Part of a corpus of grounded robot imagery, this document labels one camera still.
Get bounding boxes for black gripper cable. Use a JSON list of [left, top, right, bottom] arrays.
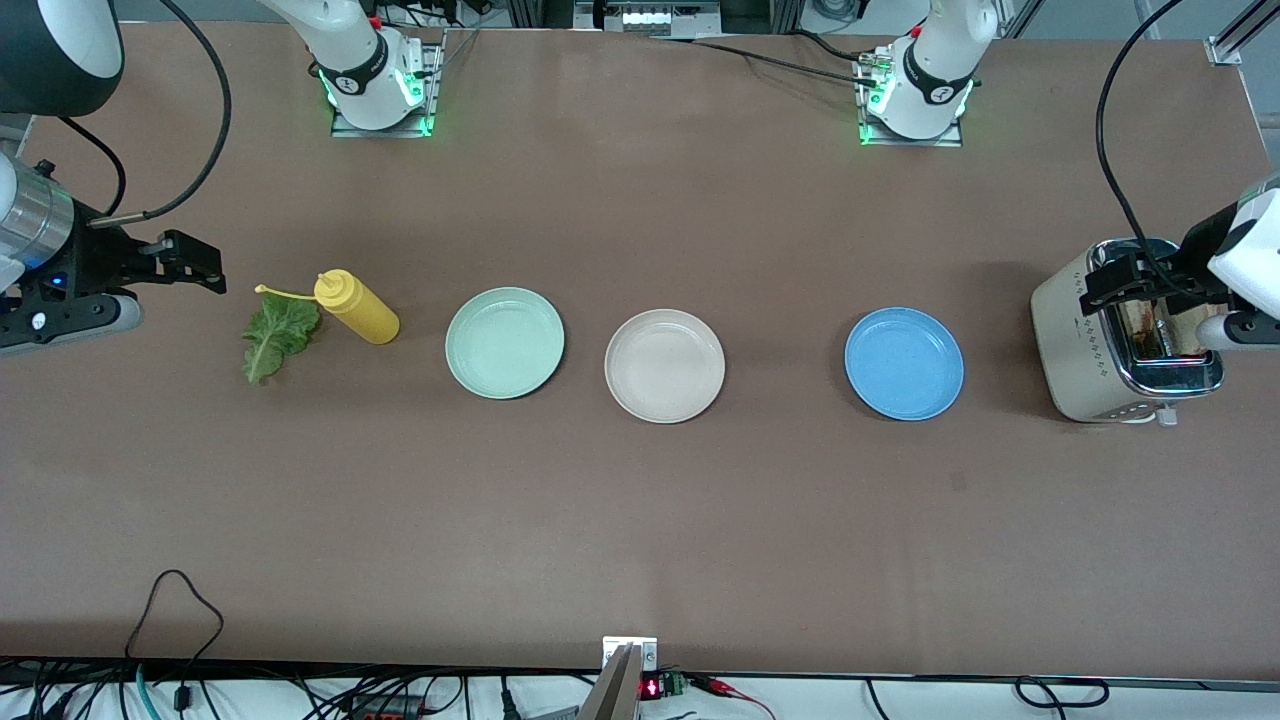
[[1096, 0, 1186, 276], [88, 0, 234, 229]]

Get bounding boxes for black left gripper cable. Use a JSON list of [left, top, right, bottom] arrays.
[[1096, 0, 1186, 276]]

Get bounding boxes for small metal mounting bracket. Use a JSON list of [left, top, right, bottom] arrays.
[[603, 637, 659, 671]]

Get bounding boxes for yellow mustard squeeze bottle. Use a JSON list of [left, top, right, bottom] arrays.
[[255, 268, 401, 346]]

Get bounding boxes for blue plate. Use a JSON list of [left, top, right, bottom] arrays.
[[844, 306, 966, 422]]

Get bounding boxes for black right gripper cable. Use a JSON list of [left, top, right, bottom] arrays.
[[88, 0, 234, 229]]

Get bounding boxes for light green plate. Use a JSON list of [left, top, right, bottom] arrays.
[[445, 287, 566, 401]]

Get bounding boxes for grey metal bar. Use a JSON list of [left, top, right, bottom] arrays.
[[578, 645, 641, 720]]

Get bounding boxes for short black table cable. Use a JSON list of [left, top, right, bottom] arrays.
[[788, 30, 881, 65]]

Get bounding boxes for dark electronics box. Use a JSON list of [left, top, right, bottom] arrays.
[[573, 0, 723, 39]]

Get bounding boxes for long black table cable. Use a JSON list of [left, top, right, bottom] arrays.
[[650, 36, 883, 87]]

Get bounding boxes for red clip wires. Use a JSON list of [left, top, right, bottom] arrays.
[[688, 675, 776, 720]]

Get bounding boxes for beige plate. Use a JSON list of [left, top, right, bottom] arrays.
[[604, 308, 726, 424]]

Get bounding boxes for aluminium frame profile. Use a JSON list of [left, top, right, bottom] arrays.
[[1205, 0, 1280, 67]]

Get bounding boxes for black oval cable loop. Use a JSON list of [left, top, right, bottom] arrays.
[[1015, 677, 1111, 709]]

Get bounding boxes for beige chrome toaster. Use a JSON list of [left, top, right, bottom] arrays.
[[1030, 237, 1226, 428]]

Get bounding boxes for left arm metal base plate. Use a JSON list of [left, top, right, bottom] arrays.
[[856, 50, 966, 149]]

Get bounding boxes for green lettuce leaf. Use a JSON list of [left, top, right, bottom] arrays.
[[241, 292, 323, 386]]

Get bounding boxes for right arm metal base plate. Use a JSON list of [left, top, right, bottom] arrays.
[[330, 28, 447, 139]]

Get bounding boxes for black looped cable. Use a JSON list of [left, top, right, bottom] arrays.
[[125, 570, 226, 720]]

